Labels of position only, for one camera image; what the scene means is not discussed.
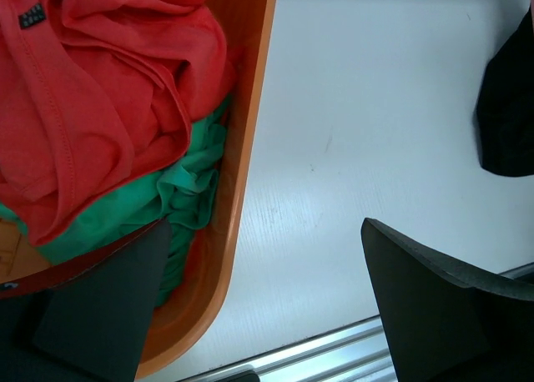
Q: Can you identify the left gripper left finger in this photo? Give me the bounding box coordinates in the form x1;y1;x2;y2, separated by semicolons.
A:
1;219;172;381

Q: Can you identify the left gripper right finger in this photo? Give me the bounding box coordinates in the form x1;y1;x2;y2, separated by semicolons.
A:
361;219;533;381

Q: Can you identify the green tank top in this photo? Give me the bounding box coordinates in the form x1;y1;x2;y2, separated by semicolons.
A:
0;96;234;310

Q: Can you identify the black tank top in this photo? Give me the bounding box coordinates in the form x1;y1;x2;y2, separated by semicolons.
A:
476;12;533;178

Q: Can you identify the red tank top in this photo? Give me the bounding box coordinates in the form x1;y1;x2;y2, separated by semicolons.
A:
1;0;234;246

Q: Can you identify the orange plastic tub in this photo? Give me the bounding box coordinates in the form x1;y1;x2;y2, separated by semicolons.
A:
1;0;275;378

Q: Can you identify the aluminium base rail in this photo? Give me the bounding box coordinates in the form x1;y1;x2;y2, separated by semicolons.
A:
137;263;534;382

